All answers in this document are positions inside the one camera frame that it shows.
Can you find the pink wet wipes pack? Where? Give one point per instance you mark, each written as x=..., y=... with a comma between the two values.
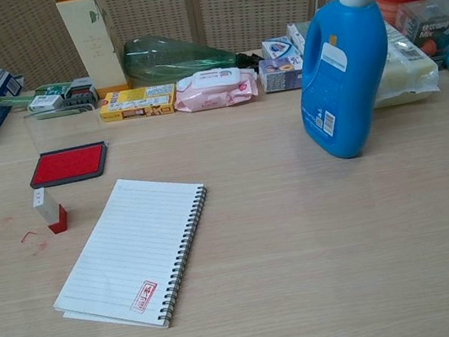
x=216, y=88

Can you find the white blue soap box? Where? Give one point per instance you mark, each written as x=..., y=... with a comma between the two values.
x=280, y=47

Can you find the small white green box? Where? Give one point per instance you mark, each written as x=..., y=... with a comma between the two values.
x=44, y=103

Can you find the clear plastic snack box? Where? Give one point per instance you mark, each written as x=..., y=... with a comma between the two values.
x=433, y=30

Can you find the blue detergent pump bottle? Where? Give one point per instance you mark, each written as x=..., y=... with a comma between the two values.
x=344, y=85

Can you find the yellow flat cardboard box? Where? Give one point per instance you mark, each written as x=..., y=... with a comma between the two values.
x=137, y=103

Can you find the clear pack of white noodles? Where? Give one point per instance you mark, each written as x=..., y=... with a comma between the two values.
x=405, y=71

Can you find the white red stamp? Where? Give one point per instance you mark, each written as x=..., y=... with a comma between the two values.
x=49, y=211

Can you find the green white card packet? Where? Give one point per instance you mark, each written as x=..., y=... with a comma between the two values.
x=53, y=90

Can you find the tall cream yellow carton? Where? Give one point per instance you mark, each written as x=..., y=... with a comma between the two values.
x=96, y=47

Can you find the red ink pad clear lid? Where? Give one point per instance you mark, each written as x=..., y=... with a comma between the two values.
x=68, y=165

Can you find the purple soap box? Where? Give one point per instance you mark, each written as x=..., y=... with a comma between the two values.
x=280, y=74

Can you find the green plastic spray bottle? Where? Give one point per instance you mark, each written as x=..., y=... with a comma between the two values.
x=173, y=59

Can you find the white lined spiral notebook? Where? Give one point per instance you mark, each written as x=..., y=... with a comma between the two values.
x=135, y=251

